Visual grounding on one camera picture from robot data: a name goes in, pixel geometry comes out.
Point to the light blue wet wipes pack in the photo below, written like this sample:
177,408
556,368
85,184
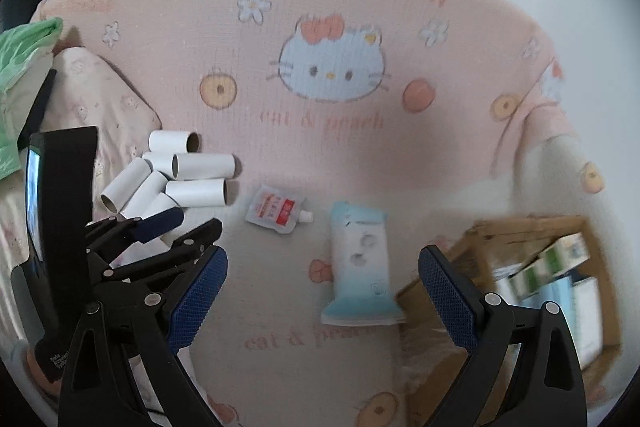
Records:
361,267

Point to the light blue long box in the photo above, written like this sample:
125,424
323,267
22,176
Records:
557,294

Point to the cream floral quilt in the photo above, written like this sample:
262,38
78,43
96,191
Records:
100,97

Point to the green and white small box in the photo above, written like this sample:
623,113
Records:
565,254
529,279

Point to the green plastic bag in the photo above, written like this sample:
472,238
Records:
22,62

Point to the white long box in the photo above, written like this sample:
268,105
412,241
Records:
587,314

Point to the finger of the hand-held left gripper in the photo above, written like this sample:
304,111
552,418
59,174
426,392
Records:
200,233
161,221

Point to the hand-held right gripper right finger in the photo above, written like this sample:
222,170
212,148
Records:
450,302

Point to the pink cat print blanket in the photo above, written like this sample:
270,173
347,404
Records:
350,132

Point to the pile of white paper tubes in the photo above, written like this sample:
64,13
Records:
190,177

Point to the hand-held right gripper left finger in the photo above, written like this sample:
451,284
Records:
196,297

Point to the brown cardboard box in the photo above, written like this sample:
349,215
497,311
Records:
515,232

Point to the dark flat object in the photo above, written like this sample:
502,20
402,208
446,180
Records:
42,102

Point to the white red-label spout pouch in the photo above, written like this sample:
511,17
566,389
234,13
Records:
272,209

